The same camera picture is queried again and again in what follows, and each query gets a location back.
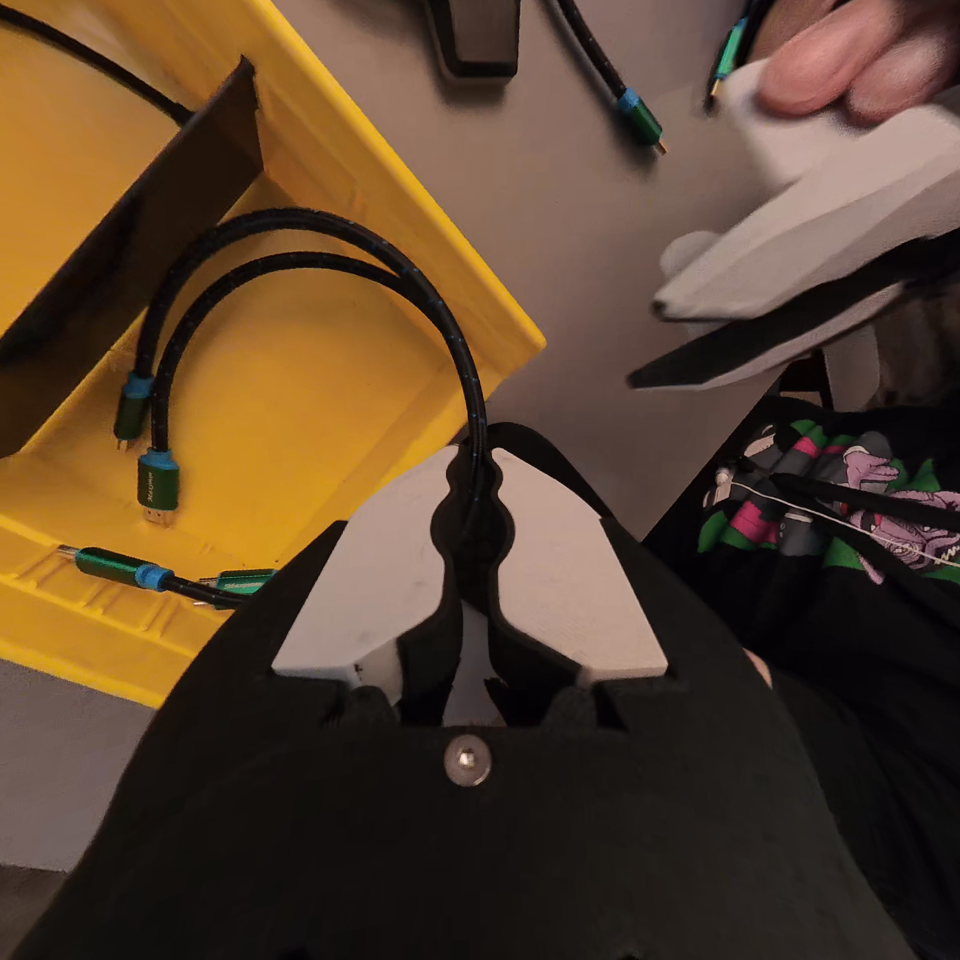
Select brown bin divider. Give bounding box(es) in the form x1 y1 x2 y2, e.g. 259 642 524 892
0 56 265 459

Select black textured wrist rest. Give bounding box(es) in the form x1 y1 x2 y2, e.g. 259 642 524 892
457 421 624 526

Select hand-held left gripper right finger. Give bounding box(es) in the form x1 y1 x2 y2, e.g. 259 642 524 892
480 447 670 725

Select person's right hand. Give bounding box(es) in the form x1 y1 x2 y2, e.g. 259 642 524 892
753 0 960 125

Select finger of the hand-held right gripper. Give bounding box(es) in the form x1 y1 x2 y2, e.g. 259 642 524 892
626 231 960 412
652 168 960 322

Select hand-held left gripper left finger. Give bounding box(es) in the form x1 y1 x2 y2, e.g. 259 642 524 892
270 446 474 725

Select yellow plastic bin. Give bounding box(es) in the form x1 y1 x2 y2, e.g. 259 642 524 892
0 0 547 710

